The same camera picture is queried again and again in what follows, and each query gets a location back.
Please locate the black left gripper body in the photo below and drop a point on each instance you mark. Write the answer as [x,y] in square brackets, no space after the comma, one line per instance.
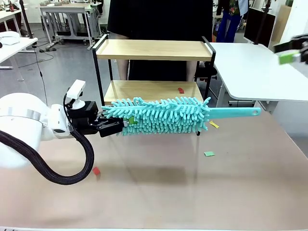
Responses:
[81,120]

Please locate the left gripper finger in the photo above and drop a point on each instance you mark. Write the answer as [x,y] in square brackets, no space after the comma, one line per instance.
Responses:
[101,119]
[110,131]

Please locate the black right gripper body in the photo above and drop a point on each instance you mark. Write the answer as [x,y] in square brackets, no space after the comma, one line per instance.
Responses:
[305,48]

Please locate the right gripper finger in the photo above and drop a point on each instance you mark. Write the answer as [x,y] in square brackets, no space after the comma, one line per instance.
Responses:
[287,58]
[285,46]

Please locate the teal microfibre duster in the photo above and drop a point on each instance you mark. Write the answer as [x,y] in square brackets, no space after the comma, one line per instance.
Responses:
[168,115]

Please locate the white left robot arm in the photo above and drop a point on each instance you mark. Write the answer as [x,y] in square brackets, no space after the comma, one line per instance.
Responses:
[21,125]

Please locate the brown cardboard panel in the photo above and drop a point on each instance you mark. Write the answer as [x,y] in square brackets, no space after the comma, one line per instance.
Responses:
[282,26]

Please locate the dark thin stand pole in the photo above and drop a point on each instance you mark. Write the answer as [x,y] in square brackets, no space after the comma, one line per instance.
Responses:
[260,36]

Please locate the black monitor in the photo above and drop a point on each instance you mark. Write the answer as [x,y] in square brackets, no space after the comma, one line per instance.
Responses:
[260,26]

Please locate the red paper scrap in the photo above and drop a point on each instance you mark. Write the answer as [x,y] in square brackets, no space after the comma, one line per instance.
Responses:
[181,90]
[96,170]

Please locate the large white desk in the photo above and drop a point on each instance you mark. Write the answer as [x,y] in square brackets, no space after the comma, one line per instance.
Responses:
[245,72]

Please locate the person in blue trousers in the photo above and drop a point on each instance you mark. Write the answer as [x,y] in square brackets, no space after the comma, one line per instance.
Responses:
[228,26]

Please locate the grey floor power strip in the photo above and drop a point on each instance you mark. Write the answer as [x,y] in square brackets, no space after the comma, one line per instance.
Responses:
[48,49]

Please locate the black office chair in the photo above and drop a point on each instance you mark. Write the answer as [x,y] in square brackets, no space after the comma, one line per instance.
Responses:
[204,72]

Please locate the small white table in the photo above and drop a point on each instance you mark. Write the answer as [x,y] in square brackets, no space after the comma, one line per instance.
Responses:
[21,44]

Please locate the yellow paper scrap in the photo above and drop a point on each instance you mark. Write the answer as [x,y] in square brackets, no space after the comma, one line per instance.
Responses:
[213,124]

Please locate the green paper scrap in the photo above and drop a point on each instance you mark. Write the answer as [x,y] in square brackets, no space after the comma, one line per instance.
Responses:
[209,153]

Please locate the white cloth bundle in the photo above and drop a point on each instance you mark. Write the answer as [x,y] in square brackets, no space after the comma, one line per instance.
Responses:
[9,38]

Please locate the grey metal workbench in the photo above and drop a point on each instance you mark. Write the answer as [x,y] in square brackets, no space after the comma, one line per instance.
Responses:
[62,10]

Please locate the black tripod pole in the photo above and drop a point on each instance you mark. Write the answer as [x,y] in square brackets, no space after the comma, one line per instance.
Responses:
[26,21]

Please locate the person in black dress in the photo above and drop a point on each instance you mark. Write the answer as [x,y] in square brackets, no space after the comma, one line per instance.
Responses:
[156,19]

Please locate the white background desk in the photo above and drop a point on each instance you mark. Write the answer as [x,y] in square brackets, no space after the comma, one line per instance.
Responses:
[9,14]

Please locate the red hand tool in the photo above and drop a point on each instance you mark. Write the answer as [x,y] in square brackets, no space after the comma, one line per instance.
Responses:
[12,7]

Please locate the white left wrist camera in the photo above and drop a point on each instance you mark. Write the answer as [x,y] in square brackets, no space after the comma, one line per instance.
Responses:
[76,89]

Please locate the two-tier wooden shelf black frame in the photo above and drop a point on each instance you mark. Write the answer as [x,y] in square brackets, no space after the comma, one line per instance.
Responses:
[154,54]

